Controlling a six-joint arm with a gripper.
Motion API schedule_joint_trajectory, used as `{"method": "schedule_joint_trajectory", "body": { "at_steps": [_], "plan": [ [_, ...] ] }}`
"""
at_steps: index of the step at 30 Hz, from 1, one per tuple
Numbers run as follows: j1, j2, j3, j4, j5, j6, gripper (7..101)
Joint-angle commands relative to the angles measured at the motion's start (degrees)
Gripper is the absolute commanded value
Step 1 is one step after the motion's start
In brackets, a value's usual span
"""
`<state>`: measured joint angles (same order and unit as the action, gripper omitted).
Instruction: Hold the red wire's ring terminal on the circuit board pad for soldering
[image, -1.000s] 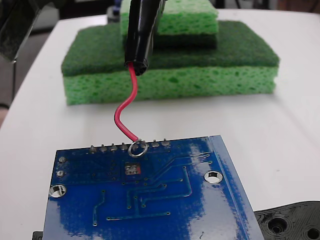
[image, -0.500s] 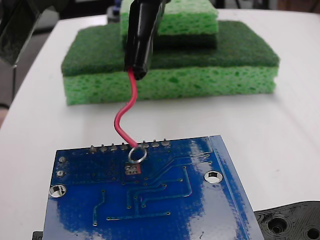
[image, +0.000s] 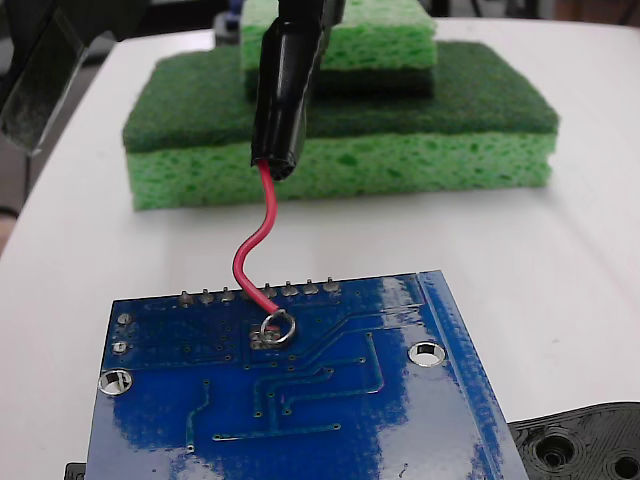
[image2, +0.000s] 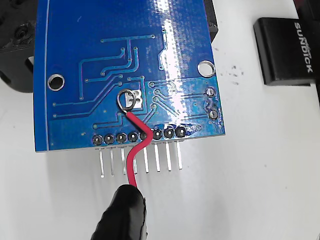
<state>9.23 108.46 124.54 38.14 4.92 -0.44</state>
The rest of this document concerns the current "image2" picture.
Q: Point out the blue printed circuit board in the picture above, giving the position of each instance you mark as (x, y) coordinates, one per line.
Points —
(87, 37)

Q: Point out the black block with white lettering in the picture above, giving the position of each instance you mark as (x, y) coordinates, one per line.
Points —
(280, 50)

